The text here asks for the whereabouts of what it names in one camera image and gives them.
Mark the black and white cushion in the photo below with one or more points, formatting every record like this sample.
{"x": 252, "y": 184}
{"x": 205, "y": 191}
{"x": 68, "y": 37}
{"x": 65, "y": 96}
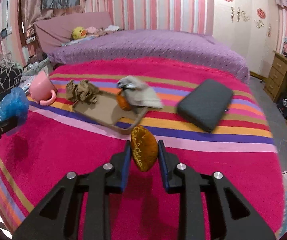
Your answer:
{"x": 7, "y": 76}

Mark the tangerine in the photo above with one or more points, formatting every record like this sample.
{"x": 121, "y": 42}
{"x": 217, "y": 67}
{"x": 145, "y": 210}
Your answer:
{"x": 123, "y": 103}

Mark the orange round sponge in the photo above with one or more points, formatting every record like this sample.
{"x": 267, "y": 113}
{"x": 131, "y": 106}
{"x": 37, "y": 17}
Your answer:
{"x": 143, "y": 152}

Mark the brown woven object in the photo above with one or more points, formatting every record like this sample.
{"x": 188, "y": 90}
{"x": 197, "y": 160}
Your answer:
{"x": 82, "y": 91}

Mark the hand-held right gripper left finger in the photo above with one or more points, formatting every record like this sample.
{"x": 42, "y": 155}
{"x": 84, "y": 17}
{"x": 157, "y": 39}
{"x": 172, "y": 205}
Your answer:
{"x": 126, "y": 166}

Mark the brown tray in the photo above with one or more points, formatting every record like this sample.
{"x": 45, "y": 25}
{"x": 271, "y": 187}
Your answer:
{"x": 106, "y": 115}

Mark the pink plush toy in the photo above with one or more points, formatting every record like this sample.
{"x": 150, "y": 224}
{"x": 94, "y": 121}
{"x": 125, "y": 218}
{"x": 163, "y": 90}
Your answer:
{"x": 92, "y": 30}

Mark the polka dot cloth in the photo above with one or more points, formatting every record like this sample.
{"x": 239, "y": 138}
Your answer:
{"x": 27, "y": 82}

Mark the striped pink tablecloth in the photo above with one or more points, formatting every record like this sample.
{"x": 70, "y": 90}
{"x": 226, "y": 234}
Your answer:
{"x": 71, "y": 142}

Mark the white power strip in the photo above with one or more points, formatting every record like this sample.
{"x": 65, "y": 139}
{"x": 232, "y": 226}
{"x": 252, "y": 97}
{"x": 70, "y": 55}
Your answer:
{"x": 30, "y": 40}

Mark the pink mug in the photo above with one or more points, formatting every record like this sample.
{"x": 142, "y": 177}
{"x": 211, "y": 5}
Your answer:
{"x": 42, "y": 88}

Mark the white wardrobe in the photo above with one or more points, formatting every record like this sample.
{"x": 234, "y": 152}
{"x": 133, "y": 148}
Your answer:
{"x": 246, "y": 37}

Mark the blue plastic bag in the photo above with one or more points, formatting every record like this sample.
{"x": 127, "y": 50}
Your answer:
{"x": 13, "y": 107}

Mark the pink satin curtain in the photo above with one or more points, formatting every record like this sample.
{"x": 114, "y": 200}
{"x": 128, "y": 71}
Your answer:
{"x": 31, "y": 5}

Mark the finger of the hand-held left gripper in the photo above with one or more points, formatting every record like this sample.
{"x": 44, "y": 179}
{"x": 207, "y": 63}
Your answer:
{"x": 1, "y": 128}

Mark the pink headboard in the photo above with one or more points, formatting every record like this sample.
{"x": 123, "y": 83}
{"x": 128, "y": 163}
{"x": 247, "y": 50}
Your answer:
{"x": 63, "y": 27}

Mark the dark grey case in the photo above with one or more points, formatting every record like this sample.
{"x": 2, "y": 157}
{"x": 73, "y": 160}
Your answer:
{"x": 206, "y": 105}

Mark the wooden desk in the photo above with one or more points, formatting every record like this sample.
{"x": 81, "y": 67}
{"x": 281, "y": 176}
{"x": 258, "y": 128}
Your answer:
{"x": 278, "y": 77}

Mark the yellow duck plush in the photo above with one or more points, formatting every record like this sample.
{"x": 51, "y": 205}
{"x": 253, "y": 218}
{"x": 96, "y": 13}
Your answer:
{"x": 79, "y": 33}

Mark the beige cloth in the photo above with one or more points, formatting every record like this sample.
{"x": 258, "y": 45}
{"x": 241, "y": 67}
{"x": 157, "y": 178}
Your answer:
{"x": 141, "y": 92}

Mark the bed with purple cover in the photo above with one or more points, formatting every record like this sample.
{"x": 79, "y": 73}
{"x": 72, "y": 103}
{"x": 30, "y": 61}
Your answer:
{"x": 146, "y": 47}

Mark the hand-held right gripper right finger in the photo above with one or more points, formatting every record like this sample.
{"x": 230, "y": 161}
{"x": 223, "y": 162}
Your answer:
{"x": 164, "y": 166}

